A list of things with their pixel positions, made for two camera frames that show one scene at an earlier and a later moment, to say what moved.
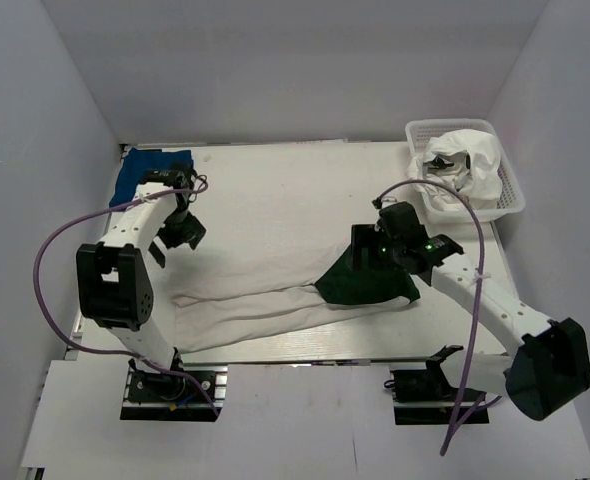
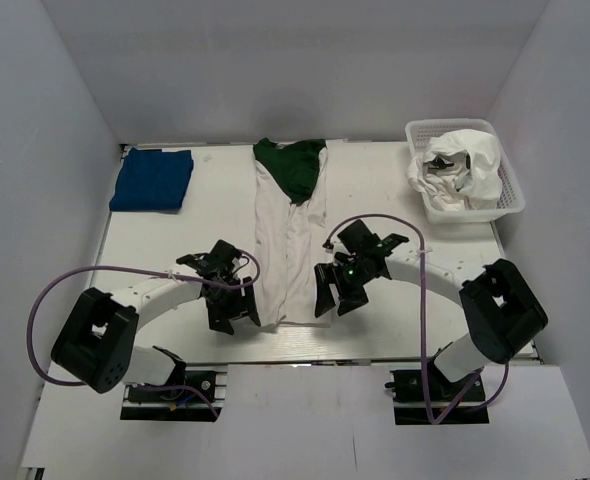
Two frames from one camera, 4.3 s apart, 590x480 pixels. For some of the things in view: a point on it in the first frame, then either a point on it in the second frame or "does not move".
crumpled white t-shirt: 468,161 does not move
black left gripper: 192,232 -> 220,321
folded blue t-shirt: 135,165 does not move
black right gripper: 367,235 -> 328,273
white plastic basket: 419,133 does not move
